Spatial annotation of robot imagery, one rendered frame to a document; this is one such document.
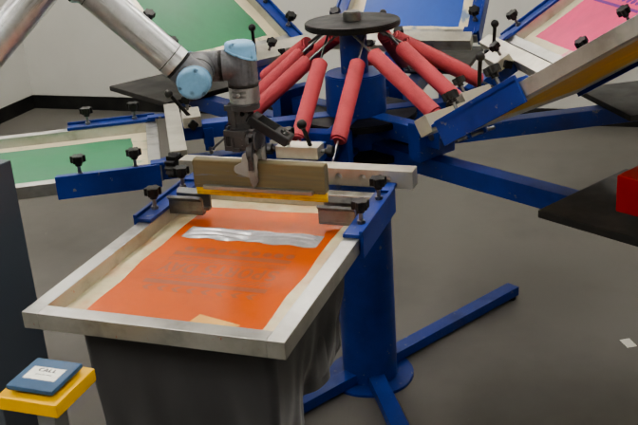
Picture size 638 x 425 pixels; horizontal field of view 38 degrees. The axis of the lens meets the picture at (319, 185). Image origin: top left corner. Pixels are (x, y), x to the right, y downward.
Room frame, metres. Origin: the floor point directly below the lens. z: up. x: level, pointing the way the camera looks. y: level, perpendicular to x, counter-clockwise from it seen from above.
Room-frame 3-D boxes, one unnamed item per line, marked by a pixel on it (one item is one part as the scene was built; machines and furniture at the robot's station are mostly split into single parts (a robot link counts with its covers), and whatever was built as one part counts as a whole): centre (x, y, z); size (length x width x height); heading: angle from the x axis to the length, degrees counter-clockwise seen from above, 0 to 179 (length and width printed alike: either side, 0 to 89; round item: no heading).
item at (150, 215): (2.29, 0.40, 0.98); 0.30 x 0.05 x 0.07; 160
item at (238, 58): (2.19, 0.17, 1.37); 0.09 x 0.08 x 0.11; 90
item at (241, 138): (2.19, 0.17, 1.21); 0.09 x 0.08 x 0.12; 70
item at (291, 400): (1.85, 0.05, 0.74); 0.46 x 0.04 x 0.42; 160
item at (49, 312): (1.97, 0.22, 0.97); 0.79 x 0.58 x 0.04; 160
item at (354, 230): (2.10, -0.12, 0.98); 0.30 x 0.05 x 0.07; 160
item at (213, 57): (2.17, 0.27, 1.37); 0.11 x 0.11 x 0.08; 0
